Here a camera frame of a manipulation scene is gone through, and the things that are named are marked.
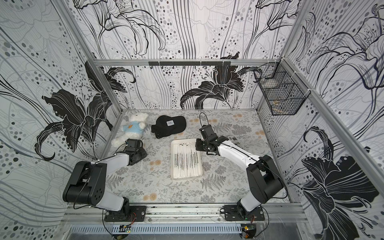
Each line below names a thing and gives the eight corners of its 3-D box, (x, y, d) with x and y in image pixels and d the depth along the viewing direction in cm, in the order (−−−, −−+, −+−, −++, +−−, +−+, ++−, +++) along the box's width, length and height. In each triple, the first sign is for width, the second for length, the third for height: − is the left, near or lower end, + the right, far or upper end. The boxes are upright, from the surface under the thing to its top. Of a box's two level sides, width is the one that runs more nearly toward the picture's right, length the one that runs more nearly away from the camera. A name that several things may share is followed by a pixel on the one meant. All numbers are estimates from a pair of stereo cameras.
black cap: (152, 137, 105) (150, 133, 101) (156, 120, 115) (154, 115, 111) (185, 137, 105) (184, 133, 100) (186, 120, 115) (186, 115, 111)
